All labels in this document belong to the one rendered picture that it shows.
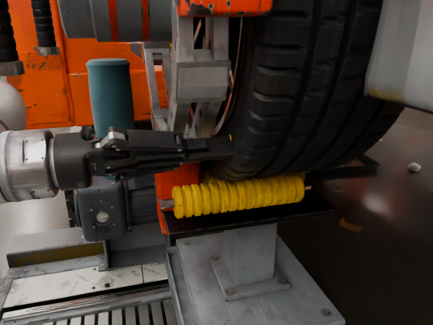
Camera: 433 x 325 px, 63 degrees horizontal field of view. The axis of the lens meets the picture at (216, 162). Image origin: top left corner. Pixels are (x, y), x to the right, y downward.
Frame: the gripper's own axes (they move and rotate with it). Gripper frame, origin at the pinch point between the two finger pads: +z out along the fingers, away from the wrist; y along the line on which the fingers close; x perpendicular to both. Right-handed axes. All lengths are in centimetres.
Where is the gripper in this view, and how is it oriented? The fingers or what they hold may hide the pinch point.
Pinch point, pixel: (207, 149)
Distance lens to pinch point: 51.2
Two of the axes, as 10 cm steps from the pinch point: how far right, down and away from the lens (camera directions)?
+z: 9.6, -1.0, 2.5
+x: -1.9, -9.1, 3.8
